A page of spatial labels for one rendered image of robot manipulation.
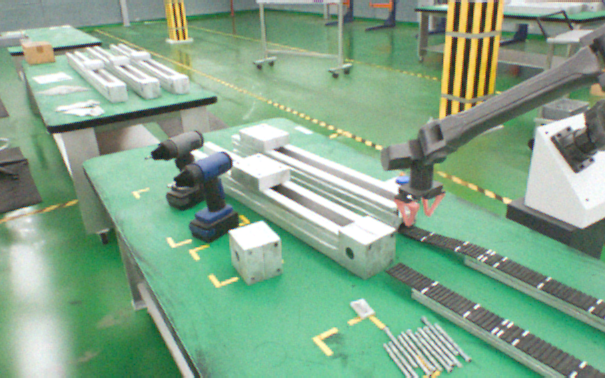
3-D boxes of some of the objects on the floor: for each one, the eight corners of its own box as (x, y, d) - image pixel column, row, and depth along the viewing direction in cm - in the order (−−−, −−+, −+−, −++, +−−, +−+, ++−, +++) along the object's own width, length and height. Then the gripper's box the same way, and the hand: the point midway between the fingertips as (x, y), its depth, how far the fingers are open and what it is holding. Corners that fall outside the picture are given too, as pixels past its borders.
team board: (252, 70, 733) (240, -74, 651) (273, 64, 768) (264, -73, 686) (333, 80, 645) (331, -85, 563) (354, 73, 679) (354, -84, 597)
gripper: (416, 175, 111) (412, 233, 118) (449, 162, 118) (443, 217, 124) (394, 167, 116) (391, 223, 123) (427, 154, 123) (422, 208, 129)
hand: (418, 217), depth 123 cm, fingers open, 8 cm apart
